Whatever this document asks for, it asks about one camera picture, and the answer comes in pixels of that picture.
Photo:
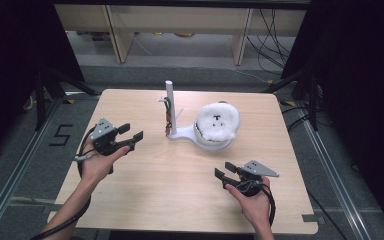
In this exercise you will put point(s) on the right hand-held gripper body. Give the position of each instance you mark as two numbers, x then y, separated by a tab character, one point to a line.
250	185

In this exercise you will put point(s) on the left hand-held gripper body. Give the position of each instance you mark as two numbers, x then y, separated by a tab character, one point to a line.
105	140

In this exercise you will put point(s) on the white plush pouch with keyring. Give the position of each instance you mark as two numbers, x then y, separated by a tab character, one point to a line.
218	121

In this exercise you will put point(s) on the white stand with hooks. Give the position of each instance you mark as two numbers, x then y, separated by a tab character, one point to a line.
171	91

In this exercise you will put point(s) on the person's right hand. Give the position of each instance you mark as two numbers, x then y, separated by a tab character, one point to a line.
256	206

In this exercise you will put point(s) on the person's left hand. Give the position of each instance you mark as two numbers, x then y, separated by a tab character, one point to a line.
95	166

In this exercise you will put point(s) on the grey tape strip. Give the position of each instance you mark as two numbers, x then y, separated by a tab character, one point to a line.
48	209
313	218

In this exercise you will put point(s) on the black metal stand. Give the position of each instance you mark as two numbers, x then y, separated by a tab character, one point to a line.
313	100
40	100

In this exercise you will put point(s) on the light wooden desk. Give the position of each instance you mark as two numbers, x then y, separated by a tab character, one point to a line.
180	20

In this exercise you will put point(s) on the dark curtain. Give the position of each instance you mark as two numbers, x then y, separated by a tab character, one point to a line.
10	50
363	66

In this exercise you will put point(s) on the aluminium floor rail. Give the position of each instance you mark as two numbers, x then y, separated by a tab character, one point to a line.
333	173
20	160

